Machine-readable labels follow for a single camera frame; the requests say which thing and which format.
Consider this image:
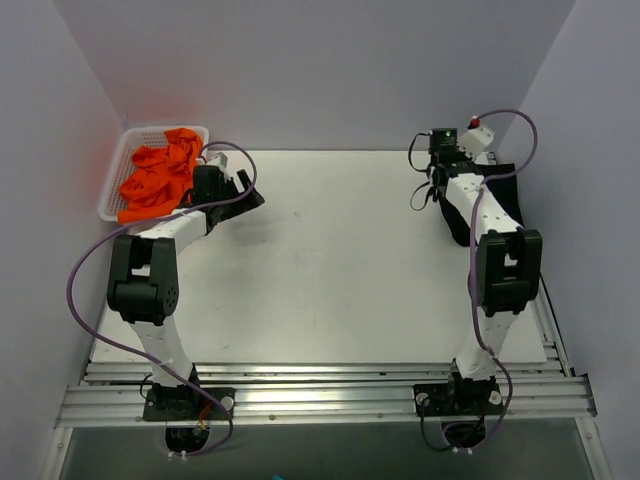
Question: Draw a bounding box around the black t-shirt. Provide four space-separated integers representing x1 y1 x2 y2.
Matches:
433 162 524 247

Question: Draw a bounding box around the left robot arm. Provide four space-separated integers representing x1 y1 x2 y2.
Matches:
107 166 265 419

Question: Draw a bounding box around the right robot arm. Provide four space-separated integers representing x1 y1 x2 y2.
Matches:
428 126 542 413

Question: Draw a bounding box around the orange t-shirt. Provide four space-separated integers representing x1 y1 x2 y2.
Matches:
118 128 203 224

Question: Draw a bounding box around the white plastic basket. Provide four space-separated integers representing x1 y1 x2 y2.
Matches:
98 125 209 223

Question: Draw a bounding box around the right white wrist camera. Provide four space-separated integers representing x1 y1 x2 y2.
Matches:
457 116 495 160

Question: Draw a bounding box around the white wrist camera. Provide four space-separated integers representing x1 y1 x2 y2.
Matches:
205 152 228 171
457 116 495 160

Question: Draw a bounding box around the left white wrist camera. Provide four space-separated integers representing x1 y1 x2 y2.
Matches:
205 152 228 171

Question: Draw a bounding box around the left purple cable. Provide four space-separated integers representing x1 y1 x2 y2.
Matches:
67 142 257 457

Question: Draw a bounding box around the purple cable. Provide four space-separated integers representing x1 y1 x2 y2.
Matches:
442 108 540 449
67 142 257 457

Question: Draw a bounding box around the right side aluminium rail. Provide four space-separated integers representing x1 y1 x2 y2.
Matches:
529 275 575 377

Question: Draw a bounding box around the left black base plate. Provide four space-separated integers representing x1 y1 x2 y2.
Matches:
142 385 236 422

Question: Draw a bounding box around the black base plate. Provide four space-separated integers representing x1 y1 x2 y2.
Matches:
412 381 504 417
142 385 236 422

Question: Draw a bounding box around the aluminium rail frame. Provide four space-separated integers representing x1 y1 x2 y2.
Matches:
56 360 596 428

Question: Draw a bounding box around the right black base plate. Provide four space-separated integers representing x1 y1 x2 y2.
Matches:
412 381 504 417

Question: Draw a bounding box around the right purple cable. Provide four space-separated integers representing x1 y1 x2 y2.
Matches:
442 108 540 449

